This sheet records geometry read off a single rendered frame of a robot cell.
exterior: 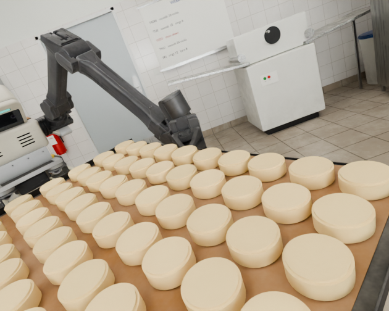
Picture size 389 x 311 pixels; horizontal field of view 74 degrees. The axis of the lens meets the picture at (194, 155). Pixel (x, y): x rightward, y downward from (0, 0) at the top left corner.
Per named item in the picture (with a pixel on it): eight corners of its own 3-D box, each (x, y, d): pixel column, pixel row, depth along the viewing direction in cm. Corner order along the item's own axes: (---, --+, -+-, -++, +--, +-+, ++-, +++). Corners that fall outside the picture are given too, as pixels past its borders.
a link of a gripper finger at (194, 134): (210, 167, 53) (208, 150, 61) (200, 136, 50) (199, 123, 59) (179, 176, 54) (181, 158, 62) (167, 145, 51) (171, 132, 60)
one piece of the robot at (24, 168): (9, 218, 108) (-22, 174, 100) (71, 182, 124) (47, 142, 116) (15, 228, 96) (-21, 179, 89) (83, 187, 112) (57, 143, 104)
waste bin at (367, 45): (422, 72, 330) (421, 17, 308) (382, 87, 331) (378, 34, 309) (389, 71, 381) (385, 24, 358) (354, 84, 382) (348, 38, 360)
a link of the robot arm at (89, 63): (84, 50, 83) (55, 63, 76) (84, 34, 78) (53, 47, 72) (188, 134, 79) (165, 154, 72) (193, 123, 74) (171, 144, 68)
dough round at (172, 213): (204, 208, 33) (200, 195, 32) (179, 235, 29) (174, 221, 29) (176, 202, 36) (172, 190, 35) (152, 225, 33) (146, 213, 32)
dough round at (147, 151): (138, 157, 57) (135, 150, 57) (157, 148, 60) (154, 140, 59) (147, 162, 53) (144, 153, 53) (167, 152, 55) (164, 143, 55)
